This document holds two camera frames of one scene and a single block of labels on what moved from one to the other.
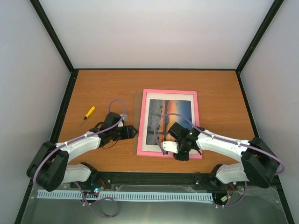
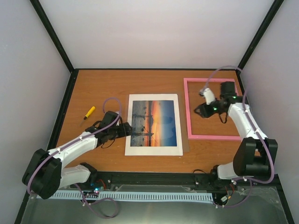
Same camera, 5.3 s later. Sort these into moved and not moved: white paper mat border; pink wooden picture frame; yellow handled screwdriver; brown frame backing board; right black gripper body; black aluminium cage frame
Moved: right black gripper body; brown frame backing board; pink wooden picture frame; white paper mat border
Not moved: black aluminium cage frame; yellow handled screwdriver
